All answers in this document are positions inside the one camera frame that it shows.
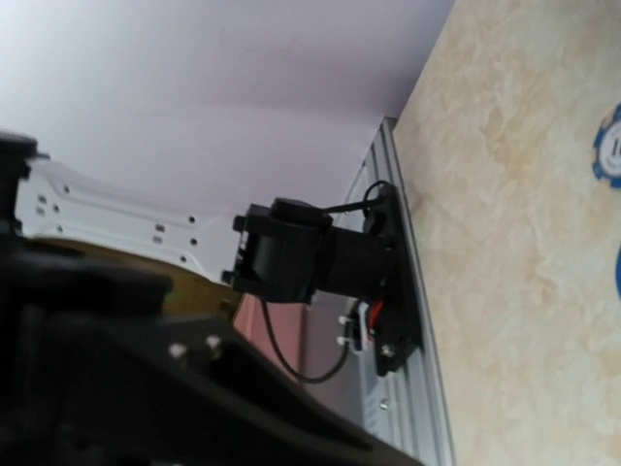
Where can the single black white chip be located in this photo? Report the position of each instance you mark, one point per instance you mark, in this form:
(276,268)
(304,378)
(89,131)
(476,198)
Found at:
(606,150)

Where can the blue round button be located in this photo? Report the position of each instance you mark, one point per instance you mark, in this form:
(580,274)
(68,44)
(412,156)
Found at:
(617,273)

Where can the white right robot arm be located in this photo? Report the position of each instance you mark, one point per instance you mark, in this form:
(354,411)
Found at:
(93,372)

